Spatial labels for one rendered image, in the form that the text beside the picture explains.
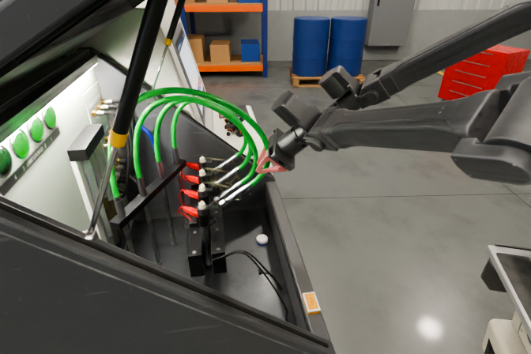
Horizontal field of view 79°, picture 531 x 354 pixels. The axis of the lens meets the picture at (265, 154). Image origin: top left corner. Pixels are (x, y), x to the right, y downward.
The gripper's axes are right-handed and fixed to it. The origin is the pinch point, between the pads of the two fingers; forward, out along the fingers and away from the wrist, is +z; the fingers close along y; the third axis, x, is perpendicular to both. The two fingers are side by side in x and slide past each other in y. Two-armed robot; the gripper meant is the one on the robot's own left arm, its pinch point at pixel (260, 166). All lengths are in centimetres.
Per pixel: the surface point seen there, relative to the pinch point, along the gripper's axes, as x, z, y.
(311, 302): 23.4, 4.7, 24.7
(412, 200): 184, 32, -125
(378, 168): 179, 51, -173
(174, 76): -27.2, 14.3, -30.9
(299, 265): 24.2, 9.2, 13.2
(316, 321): 24.4, 4.4, 28.9
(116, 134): -32.6, -15.4, 31.1
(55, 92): -45.0, 8.8, 7.2
